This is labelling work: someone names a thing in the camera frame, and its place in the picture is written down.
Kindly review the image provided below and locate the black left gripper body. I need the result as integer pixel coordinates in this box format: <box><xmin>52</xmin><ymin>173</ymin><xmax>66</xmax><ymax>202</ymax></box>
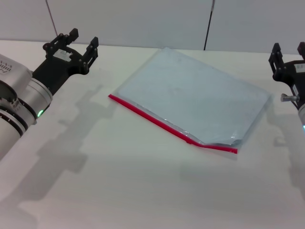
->
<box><xmin>31</xmin><ymin>46</ymin><xmax>84</xmax><ymax>96</ymax></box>

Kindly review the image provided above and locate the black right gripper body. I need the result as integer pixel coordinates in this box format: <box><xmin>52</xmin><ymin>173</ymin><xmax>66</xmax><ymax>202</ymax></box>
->
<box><xmin>272</xmin><ymin>59</ymin><xmax>305</xmax><ymax>111</ymax></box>

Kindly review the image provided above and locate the clear document bag red zipper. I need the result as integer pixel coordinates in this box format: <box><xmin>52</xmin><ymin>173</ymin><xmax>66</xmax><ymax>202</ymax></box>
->
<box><xmin>108</xmin><ymin>47</ymin><xmax>274</xmax><ymax>156</ymax></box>

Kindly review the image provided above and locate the silver metal connector plug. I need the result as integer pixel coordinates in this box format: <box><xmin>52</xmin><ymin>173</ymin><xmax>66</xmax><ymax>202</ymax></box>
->
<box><xmin>281</xmin><ymin>93</ymin><xmax>300</xmax><ymax>103</ymax></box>

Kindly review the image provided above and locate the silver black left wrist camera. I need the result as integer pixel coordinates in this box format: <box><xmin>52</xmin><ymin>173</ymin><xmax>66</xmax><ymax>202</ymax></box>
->
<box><xmin>0</xmin><ymin>53</ymin><xmax>33</xmax><ymax>104</ymax></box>

